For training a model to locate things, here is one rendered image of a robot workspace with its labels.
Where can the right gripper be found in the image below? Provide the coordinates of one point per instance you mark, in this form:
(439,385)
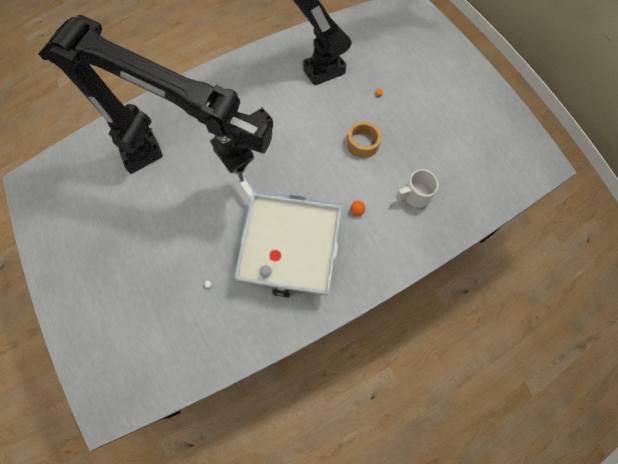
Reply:
(229,157)

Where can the white mug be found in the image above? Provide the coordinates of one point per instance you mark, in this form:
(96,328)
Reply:
(424,182)

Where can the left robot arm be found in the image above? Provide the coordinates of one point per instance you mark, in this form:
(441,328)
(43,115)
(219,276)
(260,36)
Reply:
(324,64)

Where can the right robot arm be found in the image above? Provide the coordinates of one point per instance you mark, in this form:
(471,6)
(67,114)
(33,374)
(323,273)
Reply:
(188,94)

